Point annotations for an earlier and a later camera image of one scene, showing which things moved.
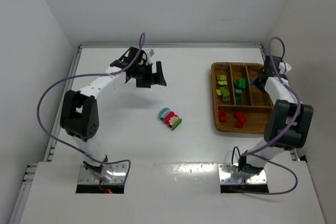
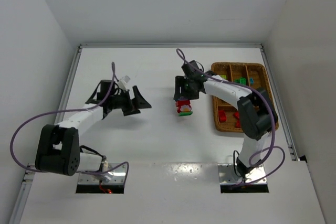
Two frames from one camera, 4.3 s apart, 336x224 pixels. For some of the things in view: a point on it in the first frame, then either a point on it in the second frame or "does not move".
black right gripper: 259,83 -> 186,92
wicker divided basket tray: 239,105 does not move
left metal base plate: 118,176 does not move
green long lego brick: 240,83 does not move
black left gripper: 148,75 -> 128,102
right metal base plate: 226,169 does not move
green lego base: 176,124 -> 185,113
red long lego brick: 222,116 does not move
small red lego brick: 241,116 does not move
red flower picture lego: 171,118 -> 183,108
